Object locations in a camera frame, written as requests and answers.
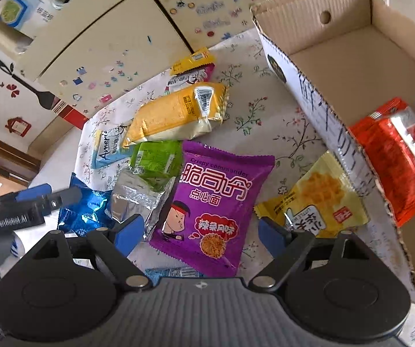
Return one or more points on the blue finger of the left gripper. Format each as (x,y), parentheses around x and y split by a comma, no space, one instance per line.
(33,192)

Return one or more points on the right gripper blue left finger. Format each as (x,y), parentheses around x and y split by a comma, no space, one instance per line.
(111,248)

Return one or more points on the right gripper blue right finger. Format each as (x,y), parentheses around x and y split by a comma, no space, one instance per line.
(288,249)

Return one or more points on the blue foil snack packet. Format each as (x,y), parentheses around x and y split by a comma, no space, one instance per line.
(90,213)

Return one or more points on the yellow waffle snack packet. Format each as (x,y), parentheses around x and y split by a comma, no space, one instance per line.
(323,202)

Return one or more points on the light blue Annerie packet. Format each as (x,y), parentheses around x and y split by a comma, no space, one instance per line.
(108,147)

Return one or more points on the purple noodle snack packet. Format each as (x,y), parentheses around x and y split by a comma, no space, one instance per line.
(211,209)

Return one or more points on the green snack packet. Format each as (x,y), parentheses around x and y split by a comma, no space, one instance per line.
(157,160)

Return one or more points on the silver foil snack packet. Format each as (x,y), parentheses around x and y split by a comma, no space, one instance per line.
(134,195)

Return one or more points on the floral tablecloth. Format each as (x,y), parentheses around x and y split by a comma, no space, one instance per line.
(262,118)

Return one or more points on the red snack packet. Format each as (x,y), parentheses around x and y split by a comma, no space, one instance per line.
(388,138)

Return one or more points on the large yellow cake packet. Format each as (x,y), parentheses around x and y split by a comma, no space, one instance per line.
(185,114)

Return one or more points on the cream cabinet with stickers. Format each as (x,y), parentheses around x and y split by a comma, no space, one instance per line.
(94,51)

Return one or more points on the blue white medicine box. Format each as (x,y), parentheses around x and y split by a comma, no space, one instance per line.
(27,16)

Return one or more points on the small yellow snack packet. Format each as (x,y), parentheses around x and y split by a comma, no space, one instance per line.
(200,58)

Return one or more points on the cardboard box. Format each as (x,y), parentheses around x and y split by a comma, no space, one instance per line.
(341,60)

